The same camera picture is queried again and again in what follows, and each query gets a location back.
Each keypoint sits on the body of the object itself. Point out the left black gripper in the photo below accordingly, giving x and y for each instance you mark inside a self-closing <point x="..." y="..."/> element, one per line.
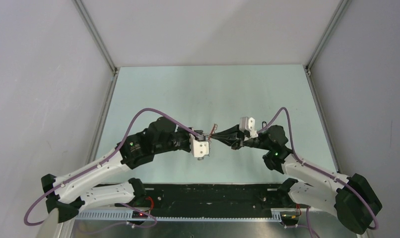
<point x="187" y="135"/>

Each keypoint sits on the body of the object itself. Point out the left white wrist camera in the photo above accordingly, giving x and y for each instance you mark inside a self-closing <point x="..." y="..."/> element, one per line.
<point x="199" y="149"/>

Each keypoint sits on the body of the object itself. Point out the key bunch with red band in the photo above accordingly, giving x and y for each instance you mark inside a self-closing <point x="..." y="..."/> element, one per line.
<point x="213" y="130"/>

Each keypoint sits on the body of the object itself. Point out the white cable duct strip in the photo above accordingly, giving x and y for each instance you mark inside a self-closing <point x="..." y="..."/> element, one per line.
<point x="130" y="215"/>

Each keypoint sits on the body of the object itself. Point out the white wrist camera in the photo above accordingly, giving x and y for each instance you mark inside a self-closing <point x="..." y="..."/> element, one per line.
<point x="247" y="126"/>
<point x="199" y="149"/>

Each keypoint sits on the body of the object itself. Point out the left aluminium frame post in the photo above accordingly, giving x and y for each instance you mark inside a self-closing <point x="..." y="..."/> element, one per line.
<point x="93" y="31"/>

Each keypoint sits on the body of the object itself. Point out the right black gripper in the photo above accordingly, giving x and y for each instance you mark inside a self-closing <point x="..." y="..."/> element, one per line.
<point x="226" y="137"/>

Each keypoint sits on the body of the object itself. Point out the right aluminium frame post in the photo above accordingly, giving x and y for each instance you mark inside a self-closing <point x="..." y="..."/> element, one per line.
<point x="327" y="33"/>

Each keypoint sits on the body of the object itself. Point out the aluminium frame post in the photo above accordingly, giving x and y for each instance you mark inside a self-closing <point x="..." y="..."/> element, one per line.
<point x="93" y="31"/>
<point x="327" y="33"/>

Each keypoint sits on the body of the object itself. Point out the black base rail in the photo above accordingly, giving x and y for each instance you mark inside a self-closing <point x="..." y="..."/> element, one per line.
<point x="215" y="200"/>

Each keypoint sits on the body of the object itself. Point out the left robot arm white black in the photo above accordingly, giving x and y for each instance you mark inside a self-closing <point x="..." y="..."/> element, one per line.
<point x="84" y="189"/>

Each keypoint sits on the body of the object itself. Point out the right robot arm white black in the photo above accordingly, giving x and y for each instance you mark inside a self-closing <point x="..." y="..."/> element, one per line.
<point x="350" y="199"/>

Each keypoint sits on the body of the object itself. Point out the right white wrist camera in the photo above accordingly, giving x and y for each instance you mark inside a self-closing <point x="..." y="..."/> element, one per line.
<point x="247" y="126"/>

